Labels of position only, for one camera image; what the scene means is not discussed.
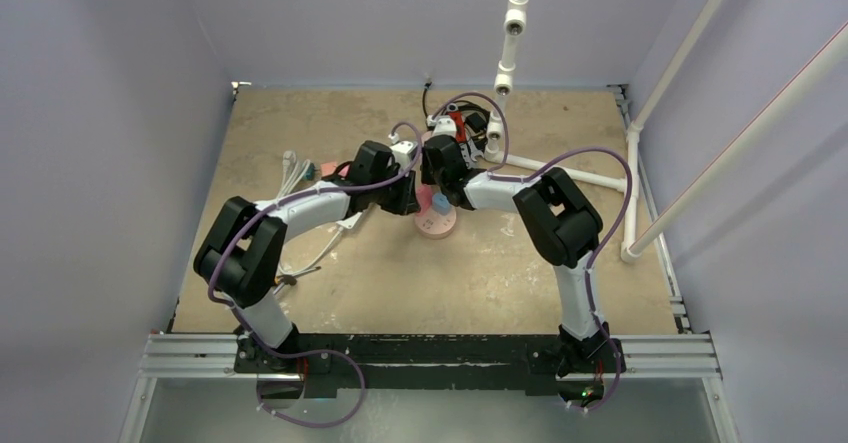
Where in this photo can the round pink socket base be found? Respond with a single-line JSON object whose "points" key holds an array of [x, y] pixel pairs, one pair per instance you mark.
{"points": [[434, 225]]}

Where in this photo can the pink power strip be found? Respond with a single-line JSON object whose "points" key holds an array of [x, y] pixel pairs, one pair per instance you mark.
{"points": [[342, 169]]}

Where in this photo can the red handled adjustable wrench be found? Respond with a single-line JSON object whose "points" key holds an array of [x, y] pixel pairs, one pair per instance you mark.
{"points": [[465, 140]]}

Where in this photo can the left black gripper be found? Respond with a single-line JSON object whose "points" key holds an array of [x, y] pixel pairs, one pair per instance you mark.
{"points": [[406, 202]]}

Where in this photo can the white PVC pipe frame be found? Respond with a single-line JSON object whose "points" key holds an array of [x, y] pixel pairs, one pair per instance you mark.
{"points": [[820, 64]]}

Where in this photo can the salmon pink USB charger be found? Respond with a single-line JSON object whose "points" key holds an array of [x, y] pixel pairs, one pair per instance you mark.
{"points": [[328, 168]]}

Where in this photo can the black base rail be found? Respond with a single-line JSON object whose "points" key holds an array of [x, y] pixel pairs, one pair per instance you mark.
{"points": [[533, 364]]}

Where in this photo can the black power adapter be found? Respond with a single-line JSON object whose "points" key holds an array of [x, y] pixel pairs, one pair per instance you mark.
{"points": [[477, 122]]}

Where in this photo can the blue plug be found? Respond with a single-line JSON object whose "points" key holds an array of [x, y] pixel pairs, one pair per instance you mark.
{"points": [[441, 205]]}

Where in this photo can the pink plug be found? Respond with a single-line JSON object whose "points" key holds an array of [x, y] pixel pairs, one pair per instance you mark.
{"points": [[424, 195]]}

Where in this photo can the yellow black screwdriver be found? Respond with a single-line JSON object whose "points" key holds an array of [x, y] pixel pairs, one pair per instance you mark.
{"points": [[283, 279]]}

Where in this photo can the white power strip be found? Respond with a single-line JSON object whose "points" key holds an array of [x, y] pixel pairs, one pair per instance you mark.
{"points": [[350, 223]]}

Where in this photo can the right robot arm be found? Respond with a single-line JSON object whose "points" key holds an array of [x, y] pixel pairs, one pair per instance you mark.
{"points": [[562, 224]]}

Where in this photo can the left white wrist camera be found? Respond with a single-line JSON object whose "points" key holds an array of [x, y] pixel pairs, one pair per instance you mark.
{"points": [[403, 155]]}

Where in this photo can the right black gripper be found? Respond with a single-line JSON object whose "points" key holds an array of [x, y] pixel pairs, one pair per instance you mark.
{"points": [[438, 186]]}

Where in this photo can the teal USB charger plug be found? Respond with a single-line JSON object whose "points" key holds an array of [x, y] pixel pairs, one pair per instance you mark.
{"points": [[309, 172]]}

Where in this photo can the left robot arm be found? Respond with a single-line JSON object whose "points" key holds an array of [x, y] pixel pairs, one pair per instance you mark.
{"points": [[239, 256]]}

